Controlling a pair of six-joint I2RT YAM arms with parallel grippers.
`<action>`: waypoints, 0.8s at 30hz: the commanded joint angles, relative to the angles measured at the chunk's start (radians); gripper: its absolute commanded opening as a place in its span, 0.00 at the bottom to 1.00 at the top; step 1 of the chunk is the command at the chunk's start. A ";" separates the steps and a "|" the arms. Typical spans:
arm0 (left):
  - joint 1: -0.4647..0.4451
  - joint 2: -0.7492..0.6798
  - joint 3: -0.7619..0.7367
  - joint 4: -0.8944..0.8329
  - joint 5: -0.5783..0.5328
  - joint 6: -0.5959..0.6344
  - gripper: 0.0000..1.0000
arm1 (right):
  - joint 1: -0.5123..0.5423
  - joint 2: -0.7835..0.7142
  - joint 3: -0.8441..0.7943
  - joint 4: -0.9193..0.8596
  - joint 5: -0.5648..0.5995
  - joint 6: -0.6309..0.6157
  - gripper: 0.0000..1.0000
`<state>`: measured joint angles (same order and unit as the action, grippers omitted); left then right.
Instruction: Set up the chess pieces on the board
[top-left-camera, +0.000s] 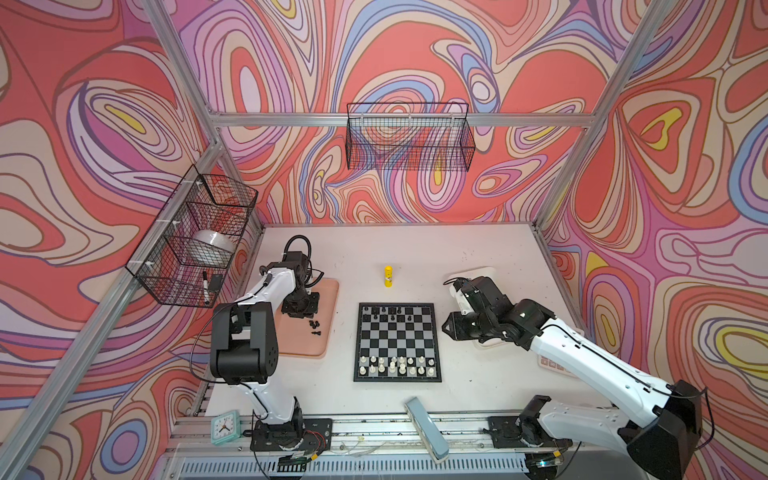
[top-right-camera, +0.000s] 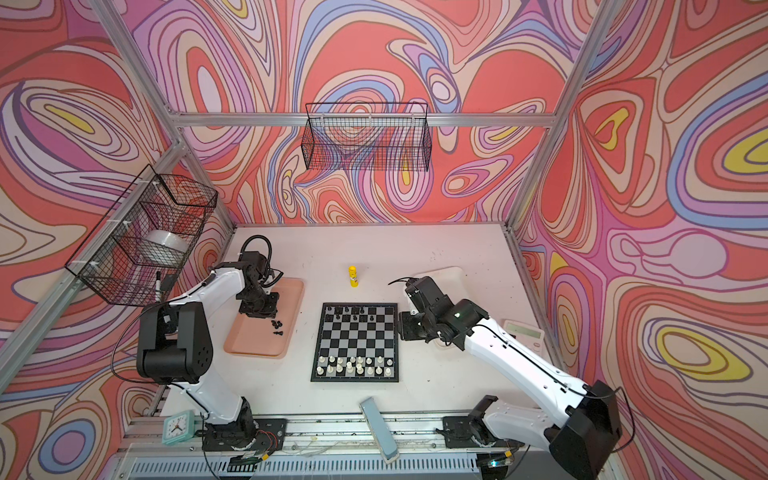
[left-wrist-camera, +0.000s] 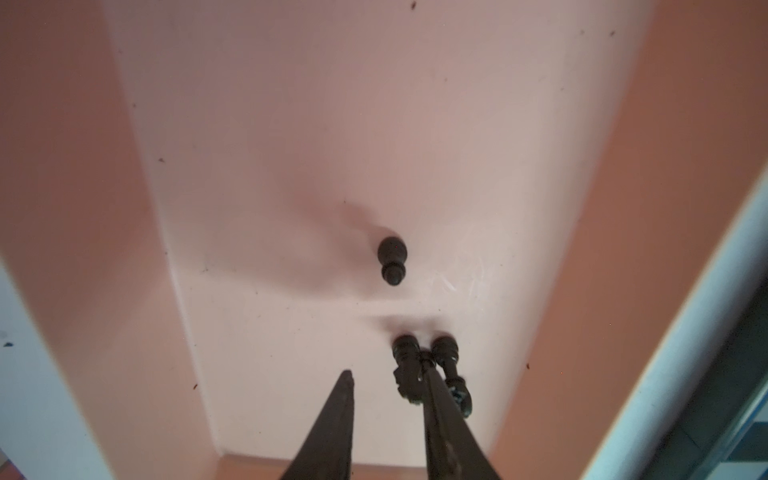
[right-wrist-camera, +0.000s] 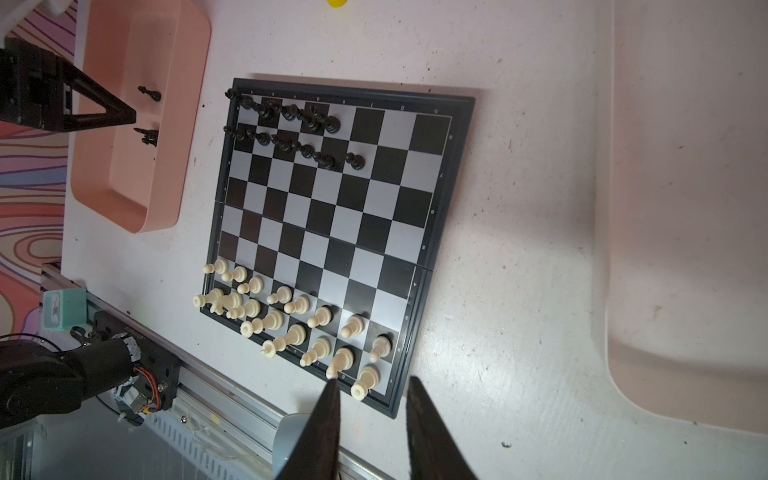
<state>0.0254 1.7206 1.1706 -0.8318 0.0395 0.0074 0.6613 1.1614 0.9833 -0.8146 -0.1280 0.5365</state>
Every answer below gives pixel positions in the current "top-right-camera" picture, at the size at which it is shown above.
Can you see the white plastic tray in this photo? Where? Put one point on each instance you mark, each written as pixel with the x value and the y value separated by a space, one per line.
pixel 452 281

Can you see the green alarm clock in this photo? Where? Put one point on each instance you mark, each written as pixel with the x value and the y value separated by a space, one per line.
pixel 178 428

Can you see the grey stapler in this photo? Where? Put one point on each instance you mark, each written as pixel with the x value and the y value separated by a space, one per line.
pixel 380 431

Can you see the left black wire basket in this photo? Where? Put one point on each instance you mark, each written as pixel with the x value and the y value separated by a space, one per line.
pixel 110 263

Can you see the pink calculator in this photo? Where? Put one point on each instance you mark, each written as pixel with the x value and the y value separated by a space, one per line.
pixel 531 337

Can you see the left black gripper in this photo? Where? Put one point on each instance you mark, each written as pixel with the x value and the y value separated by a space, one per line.
pixel 270 309

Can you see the black wire basket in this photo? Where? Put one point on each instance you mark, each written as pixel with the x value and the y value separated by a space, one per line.
pixel 110 263
pixel 367 136

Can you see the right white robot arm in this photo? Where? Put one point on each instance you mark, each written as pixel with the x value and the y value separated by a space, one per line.
pixel 577 422

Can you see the black marker pen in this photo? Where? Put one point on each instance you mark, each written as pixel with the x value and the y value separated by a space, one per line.
pixel 157 287

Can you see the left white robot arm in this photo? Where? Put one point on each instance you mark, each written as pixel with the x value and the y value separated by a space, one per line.
pixel 175 345

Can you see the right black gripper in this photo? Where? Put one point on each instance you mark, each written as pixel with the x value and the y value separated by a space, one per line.
pixel 407 332

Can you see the back black wire basket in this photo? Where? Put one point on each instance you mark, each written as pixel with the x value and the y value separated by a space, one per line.
pixel 367 136

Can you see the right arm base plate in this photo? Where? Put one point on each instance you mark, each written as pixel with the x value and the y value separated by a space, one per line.
pixel 459 432

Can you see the pink plastic tray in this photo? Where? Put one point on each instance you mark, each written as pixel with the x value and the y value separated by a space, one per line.
pixel 253 336

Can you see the black and silver chessboard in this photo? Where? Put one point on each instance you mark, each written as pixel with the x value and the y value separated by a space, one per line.
pixel 357 343

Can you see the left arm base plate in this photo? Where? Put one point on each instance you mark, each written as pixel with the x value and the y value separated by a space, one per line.
pixel 265 435

